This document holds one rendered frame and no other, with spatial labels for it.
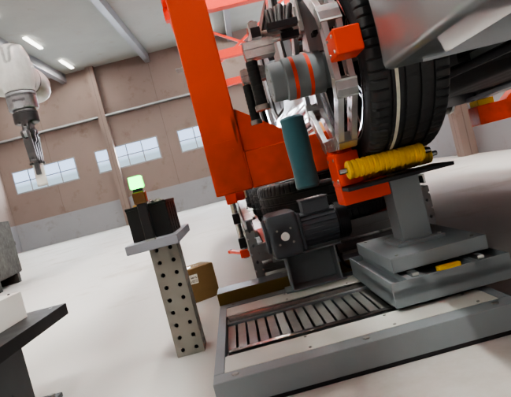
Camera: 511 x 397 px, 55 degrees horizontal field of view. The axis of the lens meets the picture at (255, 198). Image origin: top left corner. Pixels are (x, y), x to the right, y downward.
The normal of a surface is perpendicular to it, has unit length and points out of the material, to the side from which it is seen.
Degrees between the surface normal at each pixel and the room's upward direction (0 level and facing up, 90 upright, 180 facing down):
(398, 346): 90
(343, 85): 90
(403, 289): 90
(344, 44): 90
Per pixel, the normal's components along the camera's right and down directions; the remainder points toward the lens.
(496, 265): 0.05, 0.03
